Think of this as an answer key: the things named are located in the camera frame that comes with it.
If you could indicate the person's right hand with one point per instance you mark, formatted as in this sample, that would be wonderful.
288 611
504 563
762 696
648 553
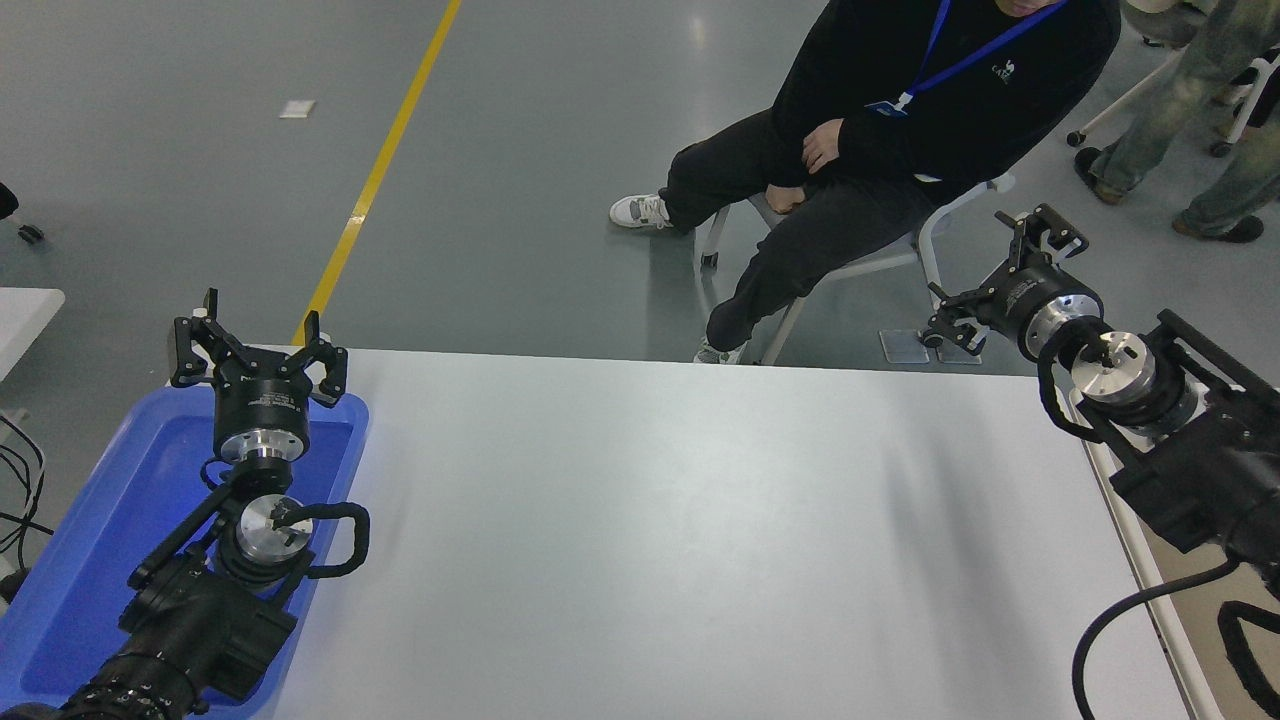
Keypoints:
785 200

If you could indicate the blue plastic tray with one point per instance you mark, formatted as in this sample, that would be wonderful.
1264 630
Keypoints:
100 500

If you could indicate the white rolling chair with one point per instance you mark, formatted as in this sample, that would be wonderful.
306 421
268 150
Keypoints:
1160 22

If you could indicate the small white table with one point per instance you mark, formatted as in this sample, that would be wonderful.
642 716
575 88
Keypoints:
25 320

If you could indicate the large pale bin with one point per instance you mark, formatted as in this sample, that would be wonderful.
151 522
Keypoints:
1180 640

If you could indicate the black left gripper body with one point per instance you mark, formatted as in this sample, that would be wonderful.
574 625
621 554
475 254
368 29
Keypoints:
262 405

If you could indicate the dark rolling chair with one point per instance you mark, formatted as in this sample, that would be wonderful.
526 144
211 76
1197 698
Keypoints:
30 234

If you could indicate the white frame chair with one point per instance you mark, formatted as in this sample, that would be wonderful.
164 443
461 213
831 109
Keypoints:
880 262

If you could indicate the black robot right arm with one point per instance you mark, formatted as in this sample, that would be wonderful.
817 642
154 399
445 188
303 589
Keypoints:
1200 470

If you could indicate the silver floor plate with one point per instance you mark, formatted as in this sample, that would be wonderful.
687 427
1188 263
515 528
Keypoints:
900 348
960 356

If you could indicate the standing person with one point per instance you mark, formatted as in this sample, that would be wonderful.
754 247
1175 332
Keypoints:
1150 125

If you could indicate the person's left hand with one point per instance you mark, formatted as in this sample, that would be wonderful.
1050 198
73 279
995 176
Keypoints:
824 145

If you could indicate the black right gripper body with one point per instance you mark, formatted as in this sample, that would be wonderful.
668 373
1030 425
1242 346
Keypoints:
1025 295

